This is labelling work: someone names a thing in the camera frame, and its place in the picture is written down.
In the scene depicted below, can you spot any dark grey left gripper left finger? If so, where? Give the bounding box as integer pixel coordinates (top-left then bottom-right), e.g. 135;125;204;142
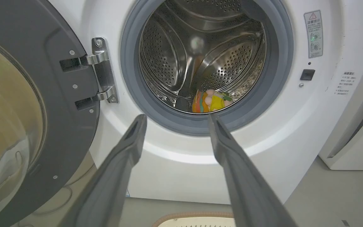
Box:
58;114;147;227

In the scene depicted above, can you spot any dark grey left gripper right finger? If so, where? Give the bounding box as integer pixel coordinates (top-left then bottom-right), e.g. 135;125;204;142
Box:
207;113;298;227

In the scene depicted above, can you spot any white laundry basket brown rim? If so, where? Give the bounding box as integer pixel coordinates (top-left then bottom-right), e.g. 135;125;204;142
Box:
152;212;236;227

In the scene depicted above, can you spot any white front-load washing machine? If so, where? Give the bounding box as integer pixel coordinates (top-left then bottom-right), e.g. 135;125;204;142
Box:
48;0;363;205

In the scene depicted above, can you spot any colourful plush toy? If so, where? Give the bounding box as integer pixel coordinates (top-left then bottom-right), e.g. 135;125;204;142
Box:
192;89;233;114

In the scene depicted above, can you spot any grey round washing machine door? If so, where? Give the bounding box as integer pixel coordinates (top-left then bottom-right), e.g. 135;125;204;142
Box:
0;0;101;227

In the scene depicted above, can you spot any chrome door hinge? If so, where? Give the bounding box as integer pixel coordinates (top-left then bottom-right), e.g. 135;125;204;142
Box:
80;38;119;104

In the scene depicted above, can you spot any black door latch socket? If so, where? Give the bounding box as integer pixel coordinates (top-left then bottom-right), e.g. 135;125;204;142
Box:
300;69;315;81

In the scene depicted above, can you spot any white appliance with grey stripe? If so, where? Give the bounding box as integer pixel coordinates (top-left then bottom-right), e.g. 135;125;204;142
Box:
318;41;363;171

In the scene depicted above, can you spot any grey warning sticker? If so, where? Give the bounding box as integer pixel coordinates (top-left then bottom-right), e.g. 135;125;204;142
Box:
304;10;324;59

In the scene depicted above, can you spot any thin grey floor cable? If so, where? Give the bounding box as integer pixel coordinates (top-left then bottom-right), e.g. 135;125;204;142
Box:
32;163;95;216

